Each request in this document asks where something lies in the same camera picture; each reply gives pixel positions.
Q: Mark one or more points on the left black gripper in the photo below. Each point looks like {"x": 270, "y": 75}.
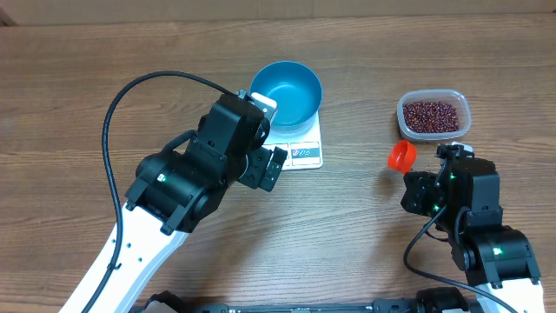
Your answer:
{"x": 264, "y": 165}

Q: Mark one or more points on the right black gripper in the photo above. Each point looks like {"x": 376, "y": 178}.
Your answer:
{"x": 417, "y": 191}

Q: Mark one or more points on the red scoop with blue handle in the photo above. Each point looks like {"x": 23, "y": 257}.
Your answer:
{"x": 402, "y": 157}

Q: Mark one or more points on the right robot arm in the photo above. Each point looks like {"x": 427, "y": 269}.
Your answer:
{"x": 463, "y": 200}

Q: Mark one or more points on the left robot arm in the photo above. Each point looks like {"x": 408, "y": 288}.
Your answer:
{"x": 173, "y": 192}

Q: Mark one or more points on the white digital kitchen scale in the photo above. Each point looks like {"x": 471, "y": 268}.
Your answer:
{"x": 302, "y": 143}

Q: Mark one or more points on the blue metal bowl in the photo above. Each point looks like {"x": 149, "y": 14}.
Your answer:
{"x": 296, "y": 89}

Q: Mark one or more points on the red beans in container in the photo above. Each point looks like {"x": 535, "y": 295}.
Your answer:
{"x": 431, "y": 117}

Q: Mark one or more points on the clear plastic container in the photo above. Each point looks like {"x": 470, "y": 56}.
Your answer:
{"x": 453, "y": 97}

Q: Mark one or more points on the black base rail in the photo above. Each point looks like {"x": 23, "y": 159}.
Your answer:
{"x": 430, "y": 300}

